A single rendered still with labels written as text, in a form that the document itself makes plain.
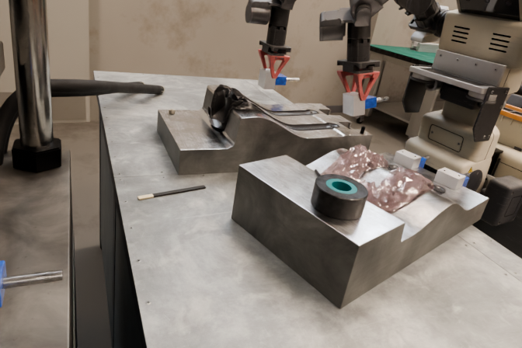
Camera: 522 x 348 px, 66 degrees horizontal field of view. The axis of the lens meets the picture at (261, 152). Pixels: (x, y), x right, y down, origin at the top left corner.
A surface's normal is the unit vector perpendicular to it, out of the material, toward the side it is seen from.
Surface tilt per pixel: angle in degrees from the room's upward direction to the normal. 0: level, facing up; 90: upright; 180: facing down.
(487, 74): 90
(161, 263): 0
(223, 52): 90
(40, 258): 0
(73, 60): 90
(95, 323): 0
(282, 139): 90
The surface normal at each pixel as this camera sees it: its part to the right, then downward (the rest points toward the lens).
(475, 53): -0.87, 0.20
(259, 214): -0.75, 0.15
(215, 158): 0.40, 0.41
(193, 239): 0.15, -0.91
